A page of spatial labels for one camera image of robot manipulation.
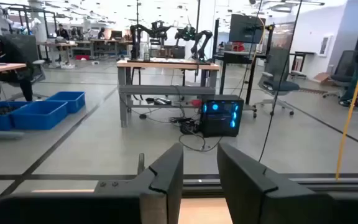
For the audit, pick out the black monitor stand table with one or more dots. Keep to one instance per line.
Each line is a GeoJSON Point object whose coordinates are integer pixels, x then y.
{"type": "Point", "coordinates": [238, 56]}

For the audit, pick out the grey leg wooden table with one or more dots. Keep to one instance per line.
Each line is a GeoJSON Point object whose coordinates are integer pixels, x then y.
{"type": "Point", "coordinates": [166, 65]}

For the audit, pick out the wall picture frame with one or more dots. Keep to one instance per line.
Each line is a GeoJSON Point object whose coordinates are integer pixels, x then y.
{"type": "Point", "coordinates": [325, 46]}

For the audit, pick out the black monitor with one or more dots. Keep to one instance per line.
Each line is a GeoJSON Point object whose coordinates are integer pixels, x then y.
{"type": "Point", "coordinates": [244, 29]}

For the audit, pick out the background wooden workbench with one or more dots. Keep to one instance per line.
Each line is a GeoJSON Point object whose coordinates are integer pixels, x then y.
{"type": "Point", "coordinates": [57, 45]}

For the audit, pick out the black background robot arm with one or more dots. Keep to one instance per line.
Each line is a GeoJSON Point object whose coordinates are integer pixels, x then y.
{"type": "Point", "coordinates": [197, 40]}
{"type": "Point", "coordinates": [141, 31]}

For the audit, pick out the black computer tower blue lights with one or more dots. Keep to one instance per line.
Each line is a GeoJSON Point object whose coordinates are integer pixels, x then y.
{"type": "Point", "coordinates": [221, 115]}

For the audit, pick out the white building column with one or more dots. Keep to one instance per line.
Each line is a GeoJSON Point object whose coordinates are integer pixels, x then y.
{"type": "Point", "coordinates": [207, 28]}

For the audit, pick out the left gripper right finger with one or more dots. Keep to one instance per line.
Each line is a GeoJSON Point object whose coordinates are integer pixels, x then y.
{"type": "Point", "coordinates": [244, 186]}

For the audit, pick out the cardboard box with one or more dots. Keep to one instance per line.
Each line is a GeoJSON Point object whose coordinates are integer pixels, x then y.
{"type": "Point", "coordinates": [322, 78]}

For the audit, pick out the wooden top desk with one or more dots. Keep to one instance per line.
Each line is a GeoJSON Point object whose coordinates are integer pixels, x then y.
{"type": "Point", "coordinates": [2, 67]}

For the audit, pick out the black office chair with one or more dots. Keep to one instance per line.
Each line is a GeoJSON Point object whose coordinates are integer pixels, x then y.
{"type": "Point", "coordinates": [343, 68]}

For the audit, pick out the grey mesh chair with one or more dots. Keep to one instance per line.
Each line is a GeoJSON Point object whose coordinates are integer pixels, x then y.
{"type": "Point", "coordinates": [30, 49]}

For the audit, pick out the grey office chair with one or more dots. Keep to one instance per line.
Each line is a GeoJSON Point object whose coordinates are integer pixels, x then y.
{"type": "Point", "coordinates": [275, 81]}

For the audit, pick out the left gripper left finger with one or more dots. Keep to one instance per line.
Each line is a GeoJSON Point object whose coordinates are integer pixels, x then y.
{"type": "Point", "coordinates": [166, 186]}

